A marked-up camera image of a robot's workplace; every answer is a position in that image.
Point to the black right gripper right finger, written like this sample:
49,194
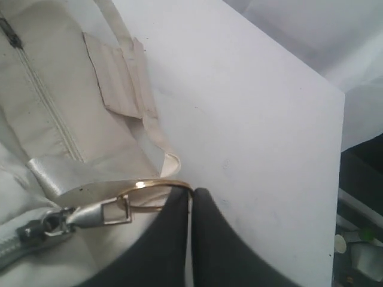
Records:
219,256

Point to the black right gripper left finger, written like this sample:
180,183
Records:
158,257

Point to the gold key ring zipper pull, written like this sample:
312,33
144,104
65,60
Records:
66,220

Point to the cream fabric duffel bag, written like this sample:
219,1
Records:
78,125

